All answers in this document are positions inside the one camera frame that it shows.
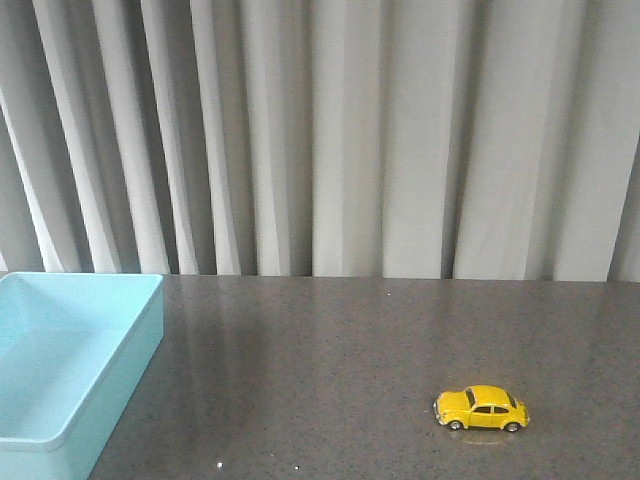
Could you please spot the light blue tin box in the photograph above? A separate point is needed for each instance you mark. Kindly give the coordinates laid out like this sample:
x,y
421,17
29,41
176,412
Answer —
x,y
74,346

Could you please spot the grey pleated curtain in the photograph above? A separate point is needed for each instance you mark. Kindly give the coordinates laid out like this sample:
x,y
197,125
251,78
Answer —
x,y
403,139

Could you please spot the yellow toy beetle car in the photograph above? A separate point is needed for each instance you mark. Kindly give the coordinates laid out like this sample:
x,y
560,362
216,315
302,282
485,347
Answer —
x,y
480,406

